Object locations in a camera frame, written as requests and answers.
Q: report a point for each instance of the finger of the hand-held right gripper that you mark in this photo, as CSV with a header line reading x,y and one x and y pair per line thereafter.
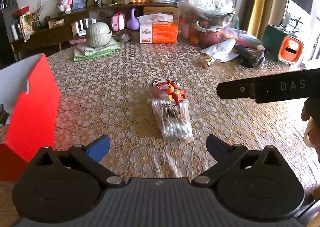
x,y
235,89

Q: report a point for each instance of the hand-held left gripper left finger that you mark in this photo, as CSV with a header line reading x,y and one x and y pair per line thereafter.
x,y
98,146

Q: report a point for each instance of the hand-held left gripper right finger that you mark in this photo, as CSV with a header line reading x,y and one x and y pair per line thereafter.
x,y
217,145

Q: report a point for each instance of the cotton swab packet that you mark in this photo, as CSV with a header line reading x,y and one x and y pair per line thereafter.
x,y
172,121

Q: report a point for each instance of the red cardboard box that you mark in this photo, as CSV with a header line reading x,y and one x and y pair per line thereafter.
x,y
32,116

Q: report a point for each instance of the person's right hand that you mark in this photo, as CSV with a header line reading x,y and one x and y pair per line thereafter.
x,y
313,116

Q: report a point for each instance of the black items pile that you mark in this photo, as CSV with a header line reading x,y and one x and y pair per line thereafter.
x,y
247,56

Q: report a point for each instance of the small yellow wrapper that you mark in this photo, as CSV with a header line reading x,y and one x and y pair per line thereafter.
x,y
208,61

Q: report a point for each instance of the green and orange appliance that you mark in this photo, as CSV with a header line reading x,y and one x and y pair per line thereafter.
x,y
287,46

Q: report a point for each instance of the white flat bag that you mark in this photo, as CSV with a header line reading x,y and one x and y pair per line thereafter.
x,y
221,50

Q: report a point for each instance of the red toy figure packet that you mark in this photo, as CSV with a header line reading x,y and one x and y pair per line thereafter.
x,y
175,91

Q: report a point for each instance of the large plastic bag with pot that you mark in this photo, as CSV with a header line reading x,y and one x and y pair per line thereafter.
x,y
207,6

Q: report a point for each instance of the orange and white tissue box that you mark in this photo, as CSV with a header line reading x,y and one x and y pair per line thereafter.
x,y
162,33

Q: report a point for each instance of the green folded cloth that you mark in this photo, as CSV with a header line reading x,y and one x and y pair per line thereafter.
x,y
100,51

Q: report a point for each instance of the pink flat box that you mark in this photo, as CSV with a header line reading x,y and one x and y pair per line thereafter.
x,y
74,41

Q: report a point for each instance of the grey-green round container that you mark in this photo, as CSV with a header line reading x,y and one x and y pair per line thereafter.
x,y
97,34

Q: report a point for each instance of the brown plush toy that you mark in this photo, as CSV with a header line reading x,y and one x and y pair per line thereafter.
x,y
123,36

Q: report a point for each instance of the wooden television cabinet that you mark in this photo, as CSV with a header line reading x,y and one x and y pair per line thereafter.
x,y
50,36

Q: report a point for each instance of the white router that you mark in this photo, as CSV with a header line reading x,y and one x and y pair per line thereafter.
x,y
83,26

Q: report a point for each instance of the purple vase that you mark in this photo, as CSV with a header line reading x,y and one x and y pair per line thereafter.
x,y
132,21

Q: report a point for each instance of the pink toy backpack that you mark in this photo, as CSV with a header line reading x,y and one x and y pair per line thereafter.
x,y
117,22

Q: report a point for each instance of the small cardboard box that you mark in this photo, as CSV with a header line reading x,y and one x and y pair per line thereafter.
x,y
56,23

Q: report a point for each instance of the vase with dried twigs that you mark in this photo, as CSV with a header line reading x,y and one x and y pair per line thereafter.
x,y
38,23

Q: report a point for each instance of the printed snack bag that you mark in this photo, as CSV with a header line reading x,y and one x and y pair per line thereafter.
x,y
26,25

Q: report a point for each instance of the white roll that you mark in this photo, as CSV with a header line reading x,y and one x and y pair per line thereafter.
x,y
14,32

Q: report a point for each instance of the black cabinet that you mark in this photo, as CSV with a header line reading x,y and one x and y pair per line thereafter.
x,y
5,39

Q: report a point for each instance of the small red flat box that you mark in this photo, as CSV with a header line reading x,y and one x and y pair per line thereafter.
x,y
22,11

